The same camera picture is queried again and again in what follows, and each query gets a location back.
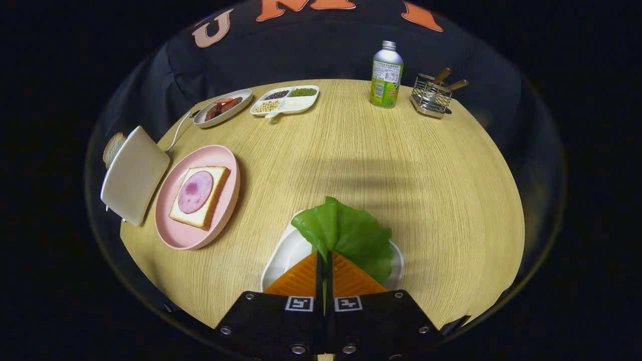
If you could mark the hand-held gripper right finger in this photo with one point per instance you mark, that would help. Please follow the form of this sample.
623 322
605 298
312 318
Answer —
376 321

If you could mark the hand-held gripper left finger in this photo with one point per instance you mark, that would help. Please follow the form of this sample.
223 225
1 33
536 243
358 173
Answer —
281 321

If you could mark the green lettuce leaf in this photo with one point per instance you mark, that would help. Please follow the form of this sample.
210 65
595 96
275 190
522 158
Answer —
346 230

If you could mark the thick white bread slice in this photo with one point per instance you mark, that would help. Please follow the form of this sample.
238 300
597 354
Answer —
113 148

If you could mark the white square plate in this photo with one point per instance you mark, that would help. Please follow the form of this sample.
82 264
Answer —
288 255

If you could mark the pink round plate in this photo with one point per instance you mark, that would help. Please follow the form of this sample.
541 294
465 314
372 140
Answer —
175 230

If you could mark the square toast slice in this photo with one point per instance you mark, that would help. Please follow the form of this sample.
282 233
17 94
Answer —
213 198

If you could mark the pink ham slice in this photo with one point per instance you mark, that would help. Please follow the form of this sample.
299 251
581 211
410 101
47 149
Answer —
195 191

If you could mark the white toaster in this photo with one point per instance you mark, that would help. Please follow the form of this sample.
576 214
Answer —
135 175

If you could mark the pile of yellow soybeans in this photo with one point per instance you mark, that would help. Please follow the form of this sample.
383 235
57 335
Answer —
267 106

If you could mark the white divided dish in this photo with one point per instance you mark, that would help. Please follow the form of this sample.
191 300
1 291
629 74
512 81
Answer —
301 104

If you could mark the red meat piece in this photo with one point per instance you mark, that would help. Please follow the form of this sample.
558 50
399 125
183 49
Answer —
213 113
231 105

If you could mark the pile of dark beans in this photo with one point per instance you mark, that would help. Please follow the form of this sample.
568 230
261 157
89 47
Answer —
277 95

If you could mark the grey round plate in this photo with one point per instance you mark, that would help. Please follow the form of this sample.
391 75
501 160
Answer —
241 98

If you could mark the pink sausage slice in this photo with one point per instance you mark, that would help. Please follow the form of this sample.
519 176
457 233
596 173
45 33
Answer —
223 101

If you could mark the pile of green beans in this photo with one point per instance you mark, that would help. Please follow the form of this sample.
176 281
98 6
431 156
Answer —
302 92

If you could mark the green label metal bottle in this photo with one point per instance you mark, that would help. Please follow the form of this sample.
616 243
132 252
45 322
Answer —
386 75

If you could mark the black backdrop cloth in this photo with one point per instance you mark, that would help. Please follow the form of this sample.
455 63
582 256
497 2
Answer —
326 50

